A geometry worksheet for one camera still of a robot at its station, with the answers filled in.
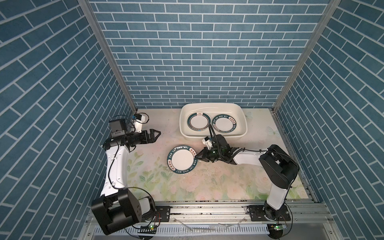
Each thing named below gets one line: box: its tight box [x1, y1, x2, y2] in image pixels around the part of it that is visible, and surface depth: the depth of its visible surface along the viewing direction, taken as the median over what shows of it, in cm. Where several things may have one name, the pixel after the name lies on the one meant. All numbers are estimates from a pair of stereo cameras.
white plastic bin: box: [179, 103, 248, 141], surface depth 114 cm
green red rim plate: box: [187, 112, 212, 132], surface depth 114 cm
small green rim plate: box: [167, 145, 198, 175], surface depth 88 cm
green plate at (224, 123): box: [212, 114, 237, 133], surface depth 111 cm
